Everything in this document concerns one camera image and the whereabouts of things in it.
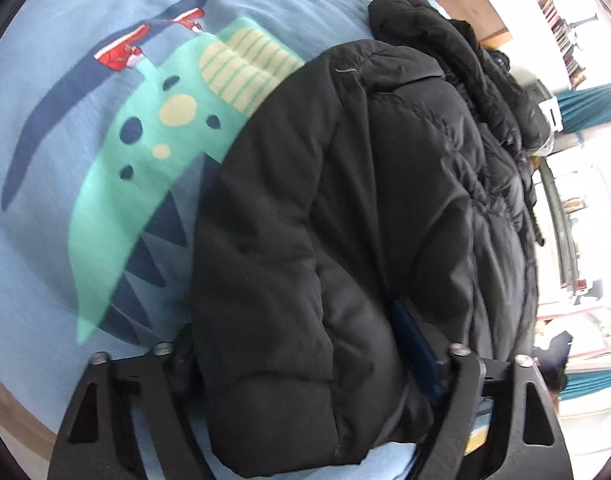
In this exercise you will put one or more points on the black puffer coat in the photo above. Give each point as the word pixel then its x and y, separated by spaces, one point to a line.
pixel 393 170

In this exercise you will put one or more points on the row of books on shelf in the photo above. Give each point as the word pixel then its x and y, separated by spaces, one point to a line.
pixel 566 40

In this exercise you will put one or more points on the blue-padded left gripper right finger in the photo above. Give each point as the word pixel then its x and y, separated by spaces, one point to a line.
pixel 491 419

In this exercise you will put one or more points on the teal curtain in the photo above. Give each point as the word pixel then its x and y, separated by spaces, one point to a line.
pixel 585 109

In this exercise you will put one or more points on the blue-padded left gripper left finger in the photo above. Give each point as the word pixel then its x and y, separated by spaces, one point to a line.
pixel 98 437

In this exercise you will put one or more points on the blue dinosaur print bedsheet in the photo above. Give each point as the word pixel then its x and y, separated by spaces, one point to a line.
pixel 115 115

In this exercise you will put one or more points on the metal desk rail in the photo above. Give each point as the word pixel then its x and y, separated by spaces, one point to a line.
pixel 567 257

